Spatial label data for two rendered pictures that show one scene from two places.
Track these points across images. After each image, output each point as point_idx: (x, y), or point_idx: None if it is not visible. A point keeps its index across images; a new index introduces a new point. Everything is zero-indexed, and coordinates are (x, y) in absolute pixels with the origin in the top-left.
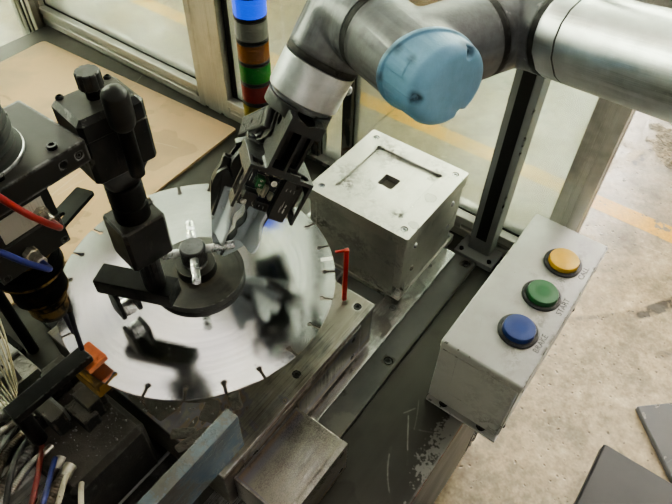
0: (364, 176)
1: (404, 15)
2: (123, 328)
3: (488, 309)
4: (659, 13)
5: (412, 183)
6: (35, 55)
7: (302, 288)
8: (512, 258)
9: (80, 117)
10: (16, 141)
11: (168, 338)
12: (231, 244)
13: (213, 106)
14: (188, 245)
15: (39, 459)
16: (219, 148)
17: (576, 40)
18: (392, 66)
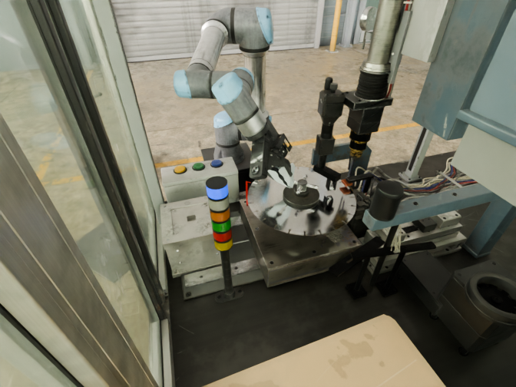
0: (197, 225)
1: (240, 72)
2: (333, 191)
3: (216, 170)
4: (205, 47)
5: (183, 213)
6: None
7: (270, 179)
8: (191, 176)
9: (338, 89)
10: (355, 93)
11: (320, 183)
12: None
13: None
14: (303, 182)
15: None
16: (213, 378)
17: (213, 63)
18: (253, 77)
